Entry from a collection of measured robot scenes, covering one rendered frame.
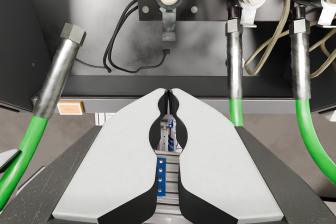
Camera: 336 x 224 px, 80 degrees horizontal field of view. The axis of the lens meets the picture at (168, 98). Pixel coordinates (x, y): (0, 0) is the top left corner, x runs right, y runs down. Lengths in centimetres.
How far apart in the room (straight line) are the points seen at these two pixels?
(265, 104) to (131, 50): 35
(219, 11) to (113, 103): 29
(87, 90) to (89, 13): 18
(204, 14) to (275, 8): 11
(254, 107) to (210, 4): 25
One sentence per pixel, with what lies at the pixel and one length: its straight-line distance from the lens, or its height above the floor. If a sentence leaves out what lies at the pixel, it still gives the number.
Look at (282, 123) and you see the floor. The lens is 194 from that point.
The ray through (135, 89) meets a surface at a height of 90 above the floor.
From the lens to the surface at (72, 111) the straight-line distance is 50.
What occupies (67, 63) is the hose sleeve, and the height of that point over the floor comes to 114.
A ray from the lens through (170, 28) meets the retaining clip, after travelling 22.
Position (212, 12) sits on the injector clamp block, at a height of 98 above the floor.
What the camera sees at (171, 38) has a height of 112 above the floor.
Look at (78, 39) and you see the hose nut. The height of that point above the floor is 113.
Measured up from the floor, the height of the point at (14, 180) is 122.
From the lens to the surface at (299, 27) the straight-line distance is 30.
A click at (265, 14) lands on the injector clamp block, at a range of 39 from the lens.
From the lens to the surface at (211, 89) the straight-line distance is 50.
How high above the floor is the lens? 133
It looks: 59 degrees down
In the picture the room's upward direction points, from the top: 179 degrees counter-clockwise
